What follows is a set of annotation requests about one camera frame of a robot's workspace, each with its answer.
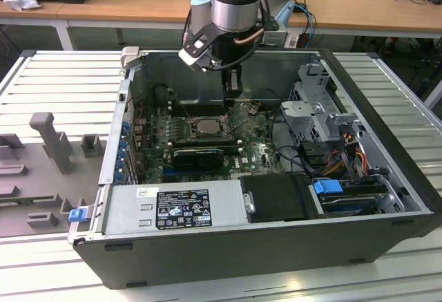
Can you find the thin metal locking lever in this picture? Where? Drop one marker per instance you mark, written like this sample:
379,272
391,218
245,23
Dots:
186,113
241,123

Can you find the silver CPU with green edge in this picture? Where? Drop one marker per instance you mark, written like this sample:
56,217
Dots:
210,126

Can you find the round silver coin battery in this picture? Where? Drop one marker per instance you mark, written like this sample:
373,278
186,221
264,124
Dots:
253,110

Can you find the black round fan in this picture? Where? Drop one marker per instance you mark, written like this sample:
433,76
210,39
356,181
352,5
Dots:
161,94

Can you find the wooden desk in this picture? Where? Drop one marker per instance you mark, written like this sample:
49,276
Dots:
138,1

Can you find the perforated metal drive cage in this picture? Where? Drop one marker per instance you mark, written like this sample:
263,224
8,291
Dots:
310,115

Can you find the green motherboard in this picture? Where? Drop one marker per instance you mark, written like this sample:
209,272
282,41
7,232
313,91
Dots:
248,157

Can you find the black graphics card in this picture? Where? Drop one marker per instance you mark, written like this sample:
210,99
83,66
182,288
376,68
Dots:
198,159

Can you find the blue rear port connector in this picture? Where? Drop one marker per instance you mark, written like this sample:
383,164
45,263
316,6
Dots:
125,131

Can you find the black plastic shroud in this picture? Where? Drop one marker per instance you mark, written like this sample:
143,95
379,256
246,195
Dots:
276,198

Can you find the grey power supply with label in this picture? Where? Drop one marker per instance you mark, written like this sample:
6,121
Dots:
138,212

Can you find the hard disk in blue carrier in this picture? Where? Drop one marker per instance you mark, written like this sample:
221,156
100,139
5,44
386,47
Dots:
345,198

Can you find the black open PC case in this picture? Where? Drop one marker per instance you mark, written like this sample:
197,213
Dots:
241,253

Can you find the crumpled white paper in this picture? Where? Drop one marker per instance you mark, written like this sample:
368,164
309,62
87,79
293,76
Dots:
20,1

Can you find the grey parts rack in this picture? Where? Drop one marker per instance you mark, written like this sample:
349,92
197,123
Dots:
52,177

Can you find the blue plastic latch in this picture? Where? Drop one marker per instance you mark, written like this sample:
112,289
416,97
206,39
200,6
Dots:
77,215

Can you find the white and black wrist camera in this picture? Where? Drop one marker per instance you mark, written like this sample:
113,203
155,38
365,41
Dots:
195,48

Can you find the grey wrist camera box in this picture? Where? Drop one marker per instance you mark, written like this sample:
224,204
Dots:
275,34

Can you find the CPU socket with metal frame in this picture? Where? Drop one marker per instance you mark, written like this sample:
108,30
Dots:
193,132

